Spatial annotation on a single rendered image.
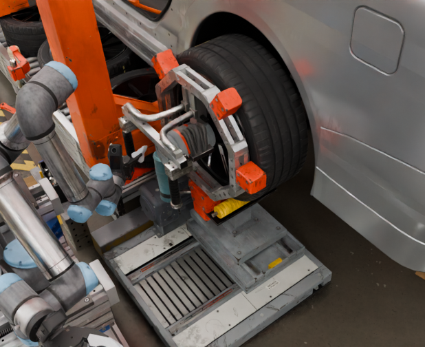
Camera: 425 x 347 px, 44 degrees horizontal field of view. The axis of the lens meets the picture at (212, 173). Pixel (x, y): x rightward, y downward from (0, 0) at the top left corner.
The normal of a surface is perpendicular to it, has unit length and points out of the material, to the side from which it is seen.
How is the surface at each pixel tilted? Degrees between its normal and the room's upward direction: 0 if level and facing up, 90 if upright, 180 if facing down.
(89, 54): 90
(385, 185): 90
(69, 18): 90
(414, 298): 0
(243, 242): 0
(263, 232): 0
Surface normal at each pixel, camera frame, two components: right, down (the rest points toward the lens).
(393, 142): -0.81, 0.43
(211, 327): -0.06, -0.72
